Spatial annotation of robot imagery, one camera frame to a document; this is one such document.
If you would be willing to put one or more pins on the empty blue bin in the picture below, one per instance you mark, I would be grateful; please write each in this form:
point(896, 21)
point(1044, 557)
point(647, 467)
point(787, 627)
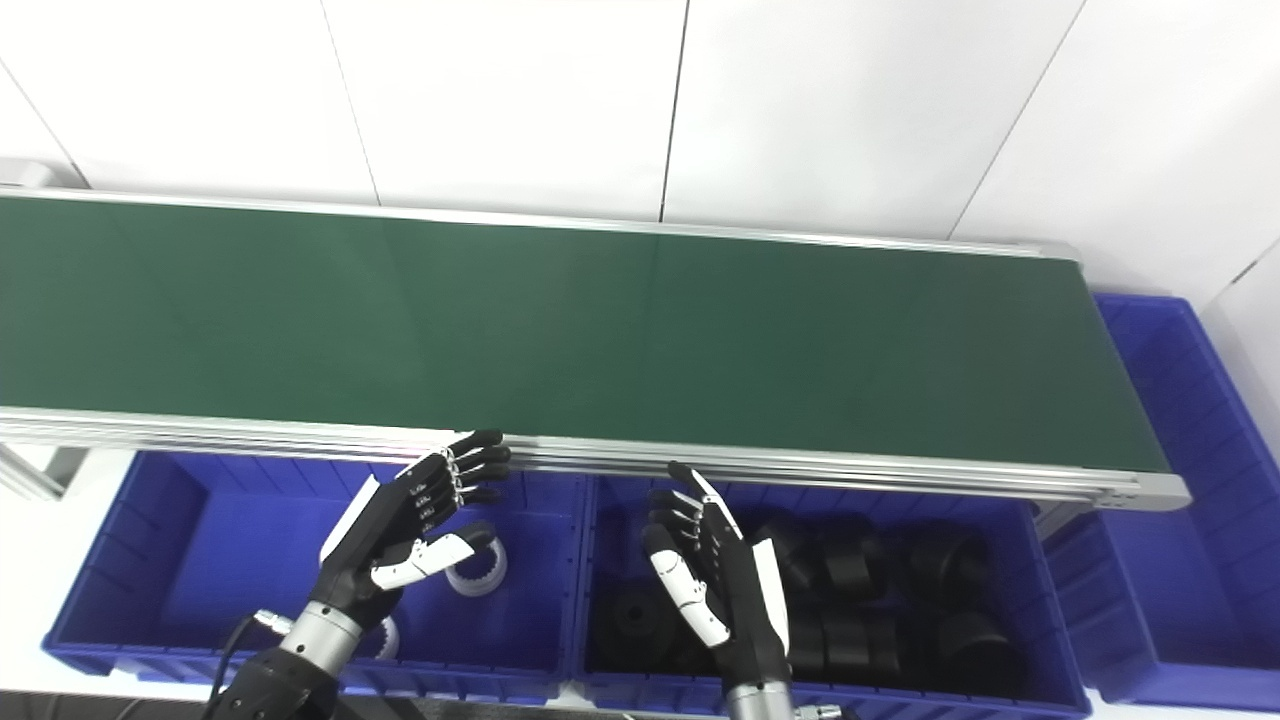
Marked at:
point(1200, 500)

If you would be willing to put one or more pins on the black cylindrical part with hole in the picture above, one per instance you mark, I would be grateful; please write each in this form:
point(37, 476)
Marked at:
point(635, 625)

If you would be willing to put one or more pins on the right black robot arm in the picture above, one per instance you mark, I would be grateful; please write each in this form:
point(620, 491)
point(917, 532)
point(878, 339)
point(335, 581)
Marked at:
point(760, 705)

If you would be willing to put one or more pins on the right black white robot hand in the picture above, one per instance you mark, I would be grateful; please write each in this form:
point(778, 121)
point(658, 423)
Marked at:
point(735, 590)

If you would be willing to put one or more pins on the aluminium conveyor leg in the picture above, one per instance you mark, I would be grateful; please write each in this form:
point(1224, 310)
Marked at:
point(20, 470)

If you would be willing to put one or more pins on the blue bin with black parts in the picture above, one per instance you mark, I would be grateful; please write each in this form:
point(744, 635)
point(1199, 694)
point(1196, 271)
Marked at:
point(1040, 580)

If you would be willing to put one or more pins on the green conveyor belt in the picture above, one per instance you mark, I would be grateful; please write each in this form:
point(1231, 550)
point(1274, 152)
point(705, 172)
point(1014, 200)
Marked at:
point(800, 465)
point(600, 330)

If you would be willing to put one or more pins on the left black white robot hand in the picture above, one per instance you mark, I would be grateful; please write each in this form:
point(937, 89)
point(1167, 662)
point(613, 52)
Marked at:
point(385, 530)

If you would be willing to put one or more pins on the blue bin with white rings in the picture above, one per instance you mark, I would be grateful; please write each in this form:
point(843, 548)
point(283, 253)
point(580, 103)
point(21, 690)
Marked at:
point(200, 560)

